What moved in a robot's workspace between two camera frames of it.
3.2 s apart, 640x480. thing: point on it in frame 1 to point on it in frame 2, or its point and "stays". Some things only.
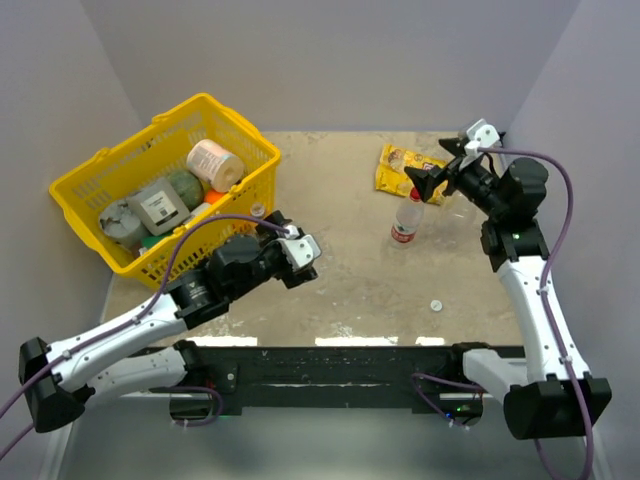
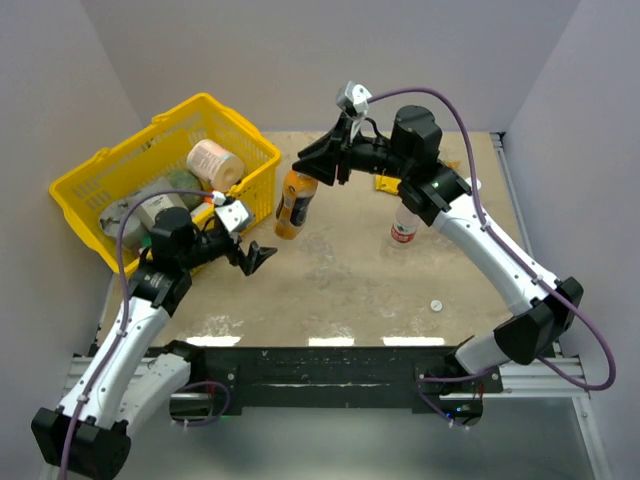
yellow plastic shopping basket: x=85 y=188 stays
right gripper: x=425 y=181 to x=333 y=151
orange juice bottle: x=257 y=210 to x=293 y=207
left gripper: x=298 y=277 to x=250 y=262
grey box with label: x=161 y=206 stays
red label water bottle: x=407 y=219 stays
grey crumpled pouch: x=121 y=224 stays
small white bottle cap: x=436 y=305 stays
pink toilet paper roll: x=215 y=164 stays
